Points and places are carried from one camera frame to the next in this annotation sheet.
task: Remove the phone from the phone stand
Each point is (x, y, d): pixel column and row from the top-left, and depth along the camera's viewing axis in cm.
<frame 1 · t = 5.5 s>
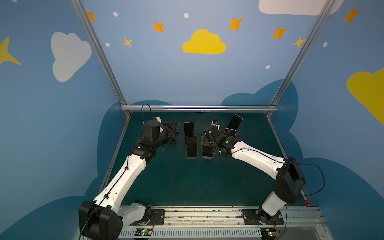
left hand: (179, 129, 76), fingers open
right hand: (210, 135, 86), fingers open
purple phone back middle: (189, 129, 101), point 10 cm above the table
blue phone front middle: (191, 143, 106), on the table
dark phone grey stand: (208, 155, 97), point 2 cm above the table
black phone wooden stand: (235, 122, 98), point 16 cm above the table

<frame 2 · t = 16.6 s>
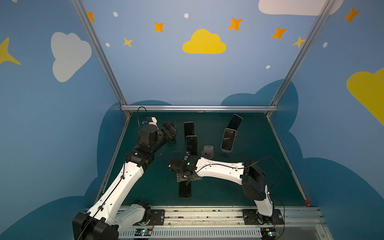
left hand: (175, 128, 74), fingers open
right hand: (186, 175, 82), fingers open
dark phone grey stand: (185, 190, 88), on the table
grey phone stand emptied: (207, 152, 97), point 4 cm above the table
the other named things where they were.

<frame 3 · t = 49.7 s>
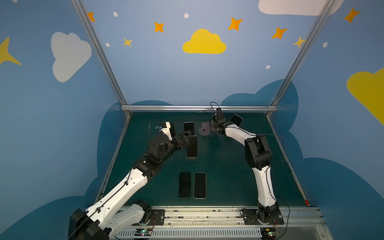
left hand: (188, 134, 72), fingers open
right hand: (217, 121, 106), fingers open
grey phone stand emptied: (205, 129, 108), point 5 cm above the table
white phone right front: (200, 185, 87), on the table
the other named things where they were.

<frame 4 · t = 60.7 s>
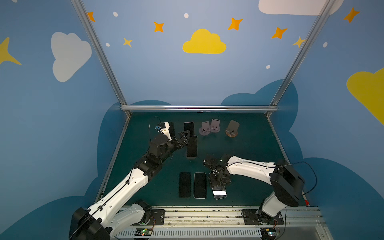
left hand: (186, 134, 73), fingers open
right hand: (217, 183, 83), fingers open
black phone wooden stand: (219, 194, 82), point 2 cm above the table
wooden round phone stand: (232, 129, 107), point 6 cm above the table
the other named things where they were.

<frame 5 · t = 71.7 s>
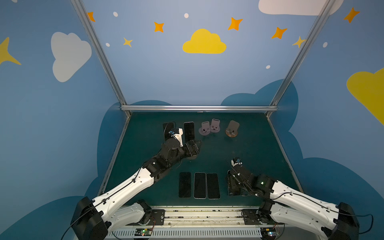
left hand: (198, 144, 73), fingers open
right hand: (232, 175, 81), fingers open
black phone wooden stand: (213, 186, 85), on the table
